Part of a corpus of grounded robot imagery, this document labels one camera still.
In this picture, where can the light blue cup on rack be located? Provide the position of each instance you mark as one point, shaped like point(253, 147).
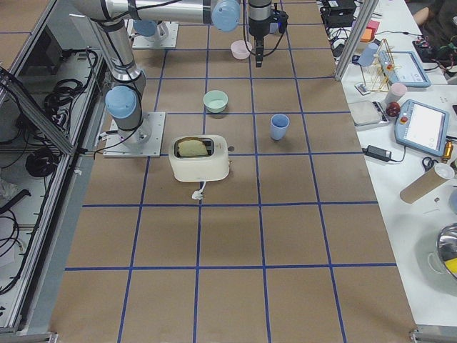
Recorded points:
point(368, 55)

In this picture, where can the red apple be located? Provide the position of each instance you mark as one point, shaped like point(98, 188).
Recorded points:
point(393, 109)

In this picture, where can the far teach pendant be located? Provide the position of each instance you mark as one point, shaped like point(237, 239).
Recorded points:
point(403, 67)

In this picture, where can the grey scale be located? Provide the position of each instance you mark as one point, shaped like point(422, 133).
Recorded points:
point(367, 113)

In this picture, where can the cream white toaster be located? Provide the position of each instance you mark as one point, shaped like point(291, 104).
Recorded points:
point(213, 167)

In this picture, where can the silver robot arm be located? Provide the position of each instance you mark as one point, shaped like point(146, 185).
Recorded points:
point(108, 22)
point(224, 15)

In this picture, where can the toast slice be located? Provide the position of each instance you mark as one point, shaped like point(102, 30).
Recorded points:
point(192, 148)

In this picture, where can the near teach pendant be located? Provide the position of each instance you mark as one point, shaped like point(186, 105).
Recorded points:
point(422, 127)

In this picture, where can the cardboard tube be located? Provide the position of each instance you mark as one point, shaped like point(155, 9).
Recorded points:
point(426, 183)

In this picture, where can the teach pendant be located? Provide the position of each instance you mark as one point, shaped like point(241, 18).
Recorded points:
point(403, 67)
point(422, 127)

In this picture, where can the steel mixing bowl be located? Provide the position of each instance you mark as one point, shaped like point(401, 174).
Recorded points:
point(442, 260)

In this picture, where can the pink bowl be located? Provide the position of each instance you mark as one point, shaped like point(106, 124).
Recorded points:
point(241, 49)

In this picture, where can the black power adapter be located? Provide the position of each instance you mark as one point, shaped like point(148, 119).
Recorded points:
point(377, 153)

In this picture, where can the gold wire rack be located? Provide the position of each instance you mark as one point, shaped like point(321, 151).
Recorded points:
point(377, 76)

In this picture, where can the mint green bowl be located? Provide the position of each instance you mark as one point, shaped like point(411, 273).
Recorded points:
point(215, 101)

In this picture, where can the pink cup on desk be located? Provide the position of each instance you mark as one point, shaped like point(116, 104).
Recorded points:
point(396, 91)

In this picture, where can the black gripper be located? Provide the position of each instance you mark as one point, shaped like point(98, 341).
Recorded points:
point(259, 27)

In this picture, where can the aluminium frame post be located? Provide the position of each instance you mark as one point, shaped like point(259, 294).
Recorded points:
point(364, 16)

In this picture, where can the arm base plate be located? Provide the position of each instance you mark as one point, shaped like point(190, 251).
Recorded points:
point(157, 37)
point(145, 142)

